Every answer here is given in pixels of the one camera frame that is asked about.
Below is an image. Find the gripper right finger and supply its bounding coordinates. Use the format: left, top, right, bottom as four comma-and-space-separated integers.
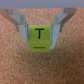
50, 7, 78, 48

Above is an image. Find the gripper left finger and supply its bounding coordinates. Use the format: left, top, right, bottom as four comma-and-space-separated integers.
5, 8, 31, 48

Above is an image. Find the yellow block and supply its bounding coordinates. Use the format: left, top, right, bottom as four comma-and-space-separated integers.
27, 23, 54, 54

